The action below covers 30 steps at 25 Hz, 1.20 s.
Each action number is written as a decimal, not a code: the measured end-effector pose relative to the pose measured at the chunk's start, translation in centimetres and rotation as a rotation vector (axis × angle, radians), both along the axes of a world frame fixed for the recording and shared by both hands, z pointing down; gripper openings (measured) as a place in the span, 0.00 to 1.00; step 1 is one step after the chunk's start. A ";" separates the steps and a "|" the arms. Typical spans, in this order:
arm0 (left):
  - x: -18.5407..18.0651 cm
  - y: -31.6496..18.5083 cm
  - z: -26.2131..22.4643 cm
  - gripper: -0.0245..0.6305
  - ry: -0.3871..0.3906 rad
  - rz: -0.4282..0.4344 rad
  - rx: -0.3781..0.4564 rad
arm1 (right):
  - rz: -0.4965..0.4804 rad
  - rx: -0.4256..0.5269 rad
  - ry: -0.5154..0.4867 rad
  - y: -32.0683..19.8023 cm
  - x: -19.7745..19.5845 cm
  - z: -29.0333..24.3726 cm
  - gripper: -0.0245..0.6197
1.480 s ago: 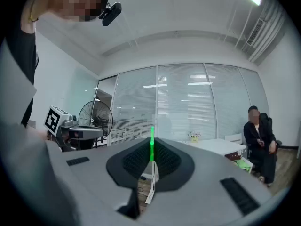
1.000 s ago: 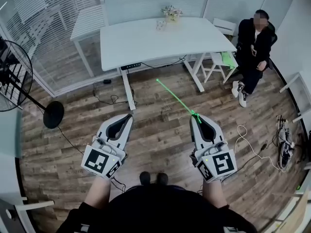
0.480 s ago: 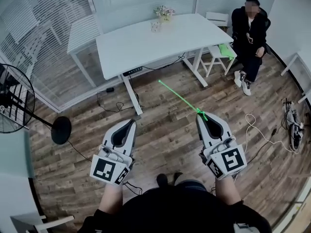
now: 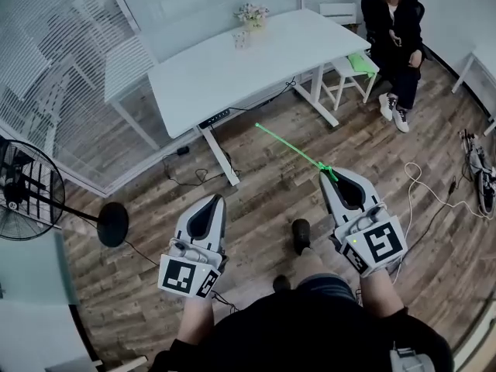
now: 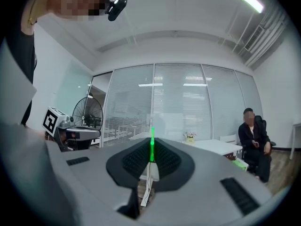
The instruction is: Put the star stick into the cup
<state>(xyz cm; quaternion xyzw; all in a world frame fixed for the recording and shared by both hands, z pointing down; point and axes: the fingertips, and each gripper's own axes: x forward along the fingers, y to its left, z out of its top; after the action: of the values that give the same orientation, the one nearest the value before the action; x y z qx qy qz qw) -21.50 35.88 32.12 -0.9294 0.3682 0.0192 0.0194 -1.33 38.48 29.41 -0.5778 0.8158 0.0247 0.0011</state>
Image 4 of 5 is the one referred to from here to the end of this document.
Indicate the person's leg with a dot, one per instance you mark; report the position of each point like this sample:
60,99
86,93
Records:
312,264

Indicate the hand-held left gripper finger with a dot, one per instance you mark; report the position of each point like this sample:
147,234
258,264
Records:
219,227
184,225

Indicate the green cloth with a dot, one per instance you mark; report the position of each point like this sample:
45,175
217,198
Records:
362,64

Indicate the person's left forearm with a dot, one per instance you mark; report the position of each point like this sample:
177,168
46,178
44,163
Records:
195,320

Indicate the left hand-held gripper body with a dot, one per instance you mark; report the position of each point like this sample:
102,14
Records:
182,275

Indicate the white wooden stool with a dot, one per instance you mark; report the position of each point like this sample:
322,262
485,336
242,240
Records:
348,81

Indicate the person's grey shorts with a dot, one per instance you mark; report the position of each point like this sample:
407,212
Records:
325,285

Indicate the person's dark shoe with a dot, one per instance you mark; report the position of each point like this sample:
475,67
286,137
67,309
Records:
281,283
301,234

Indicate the potted pink flowers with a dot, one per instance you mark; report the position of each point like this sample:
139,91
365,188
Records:
252,14

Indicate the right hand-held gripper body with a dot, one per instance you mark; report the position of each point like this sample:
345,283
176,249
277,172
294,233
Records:
381,244

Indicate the black power adapter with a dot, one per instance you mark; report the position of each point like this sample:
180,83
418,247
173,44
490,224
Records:
183,150

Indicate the white chair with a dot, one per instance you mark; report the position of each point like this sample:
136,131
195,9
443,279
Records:
339,11

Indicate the black desk control panel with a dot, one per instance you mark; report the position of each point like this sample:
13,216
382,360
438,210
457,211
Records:
215,117

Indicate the white standing desk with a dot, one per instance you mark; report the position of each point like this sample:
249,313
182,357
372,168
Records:
248,76

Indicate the black and white folded equipment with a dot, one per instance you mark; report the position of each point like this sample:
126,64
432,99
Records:
482,176

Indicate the person's black shirt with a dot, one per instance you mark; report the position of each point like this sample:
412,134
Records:
310,335

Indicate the person's right forearm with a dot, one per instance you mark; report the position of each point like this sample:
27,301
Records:
381,295

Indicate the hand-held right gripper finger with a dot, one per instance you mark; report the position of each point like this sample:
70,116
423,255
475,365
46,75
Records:
334,204
366,190

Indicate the white side table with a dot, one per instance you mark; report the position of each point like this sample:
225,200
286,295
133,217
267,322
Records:
478,76

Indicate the grey chest-mounted device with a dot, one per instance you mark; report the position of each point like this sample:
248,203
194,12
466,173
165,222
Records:
407,359

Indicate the black standing fan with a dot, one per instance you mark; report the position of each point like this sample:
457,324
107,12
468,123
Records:
31,192

